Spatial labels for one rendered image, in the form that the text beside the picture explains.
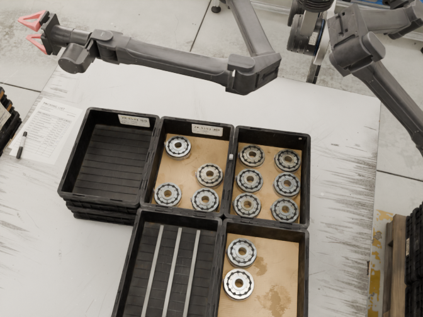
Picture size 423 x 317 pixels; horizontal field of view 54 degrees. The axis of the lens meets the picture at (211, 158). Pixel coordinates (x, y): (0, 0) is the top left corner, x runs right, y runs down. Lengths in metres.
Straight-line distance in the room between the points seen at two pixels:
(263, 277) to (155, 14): 2.53
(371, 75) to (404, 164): 1.89
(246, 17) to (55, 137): 1.11
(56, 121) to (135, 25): 1.60
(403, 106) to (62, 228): 1.30
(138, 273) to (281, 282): 0.50
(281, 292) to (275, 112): 0.88
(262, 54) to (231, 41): 2.20
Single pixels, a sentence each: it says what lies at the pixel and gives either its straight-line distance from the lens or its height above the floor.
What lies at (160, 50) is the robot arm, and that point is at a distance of 1.15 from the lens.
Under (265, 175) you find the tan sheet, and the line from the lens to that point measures 1.67.
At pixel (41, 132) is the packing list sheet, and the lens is 2.04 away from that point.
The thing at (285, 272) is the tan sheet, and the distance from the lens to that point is 1.53.
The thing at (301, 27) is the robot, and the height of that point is 1.21.
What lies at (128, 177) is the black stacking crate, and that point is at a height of 0.83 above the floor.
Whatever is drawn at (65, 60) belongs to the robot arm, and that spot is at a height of 1.48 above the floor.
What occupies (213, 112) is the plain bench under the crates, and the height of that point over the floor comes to 0.70.
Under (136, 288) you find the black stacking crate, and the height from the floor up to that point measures 0.83.
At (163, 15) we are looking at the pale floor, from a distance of 3.54.
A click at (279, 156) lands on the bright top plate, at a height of 0.86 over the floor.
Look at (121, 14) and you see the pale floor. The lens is 3.58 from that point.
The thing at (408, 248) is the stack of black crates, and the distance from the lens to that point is 2.45.
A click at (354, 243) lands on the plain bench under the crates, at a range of 1.78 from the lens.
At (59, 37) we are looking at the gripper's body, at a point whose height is 1.47.
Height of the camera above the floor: 2.28
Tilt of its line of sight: 59 degrees down
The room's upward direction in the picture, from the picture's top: 3 degrees clockwise
